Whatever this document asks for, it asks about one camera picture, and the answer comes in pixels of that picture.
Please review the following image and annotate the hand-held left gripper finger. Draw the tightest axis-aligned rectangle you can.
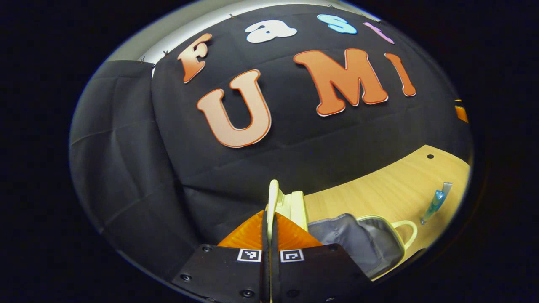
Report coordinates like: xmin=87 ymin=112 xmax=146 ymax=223
xmin=171 ymin=210 xmax=270 ymax=303
xmin=271 ymin=213 xmax=373 ymax=303

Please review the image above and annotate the pale yellow suitcase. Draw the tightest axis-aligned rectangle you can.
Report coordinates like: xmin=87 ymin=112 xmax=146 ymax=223
xmin=265 ymin=180 xmax=418 ymax=280

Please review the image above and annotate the blue teal lotion bottle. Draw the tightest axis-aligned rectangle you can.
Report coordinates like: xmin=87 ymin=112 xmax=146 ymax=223
xmin=420 ymin=190 xmax=446 ymax=226

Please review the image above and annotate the black backdrop cloth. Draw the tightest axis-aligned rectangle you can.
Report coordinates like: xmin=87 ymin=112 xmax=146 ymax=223
xmin=69 ymin=4 xmax=472 ymax=270

